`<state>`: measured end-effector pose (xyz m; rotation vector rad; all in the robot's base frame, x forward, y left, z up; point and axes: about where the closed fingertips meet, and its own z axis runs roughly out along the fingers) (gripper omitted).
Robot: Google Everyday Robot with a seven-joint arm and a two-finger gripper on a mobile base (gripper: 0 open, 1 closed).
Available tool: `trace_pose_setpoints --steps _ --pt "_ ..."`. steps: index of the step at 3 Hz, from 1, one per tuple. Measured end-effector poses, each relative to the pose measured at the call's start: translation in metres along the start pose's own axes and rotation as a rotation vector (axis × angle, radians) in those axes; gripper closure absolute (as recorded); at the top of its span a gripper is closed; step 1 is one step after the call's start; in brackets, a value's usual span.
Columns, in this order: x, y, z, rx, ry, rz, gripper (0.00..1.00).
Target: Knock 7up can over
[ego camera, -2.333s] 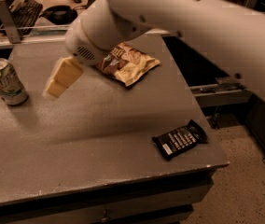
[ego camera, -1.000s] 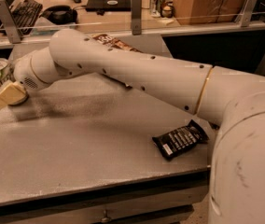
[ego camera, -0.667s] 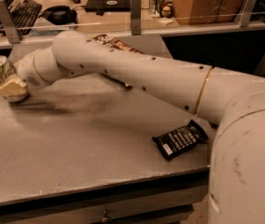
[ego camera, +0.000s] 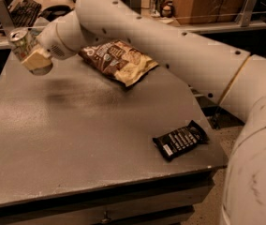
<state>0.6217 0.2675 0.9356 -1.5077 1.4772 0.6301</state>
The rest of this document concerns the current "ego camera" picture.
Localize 7up soda can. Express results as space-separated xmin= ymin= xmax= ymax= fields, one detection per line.
xmin=7 ymin=27 xmax=37 ymax=62

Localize glass divider with metal posts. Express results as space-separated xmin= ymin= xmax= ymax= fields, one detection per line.
xmin=0 ymin=0 xmax=266 ymax=51

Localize cans on back desk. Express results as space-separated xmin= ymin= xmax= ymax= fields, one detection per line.
xmin=149 ymin=0 xmax=173 ymax=18

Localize black headphones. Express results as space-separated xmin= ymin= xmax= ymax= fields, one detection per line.
xmin=40 ymin=5 xmax=71 ymax=22

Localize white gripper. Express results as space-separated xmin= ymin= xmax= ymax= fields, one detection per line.
xmin=22 ymin=17 xmax=74 ymax=76

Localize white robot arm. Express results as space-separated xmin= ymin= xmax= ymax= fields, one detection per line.
xmin=37 ymin=0 xmax=266 ymax=225

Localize black keyboard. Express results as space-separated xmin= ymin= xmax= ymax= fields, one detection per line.
xmin=9 ymin=0 xmax=41 ymax=27

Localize brown cardboard box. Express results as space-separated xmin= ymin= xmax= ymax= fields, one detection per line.
xmin=172 ymin=0 xmax=244 ymax=24

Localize brown yellow chip bag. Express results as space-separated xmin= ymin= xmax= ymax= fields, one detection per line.
xmin=79 ymin=40 xmax=158 ymax=87

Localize grey table drawer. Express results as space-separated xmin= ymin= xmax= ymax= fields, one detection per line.
xmin=0 ymin=172 xmax=214 ymax=225

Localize black candy bar wrapper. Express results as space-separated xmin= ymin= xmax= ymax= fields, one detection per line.
xmin=153 ymin=120 xmax=209 ymax=161

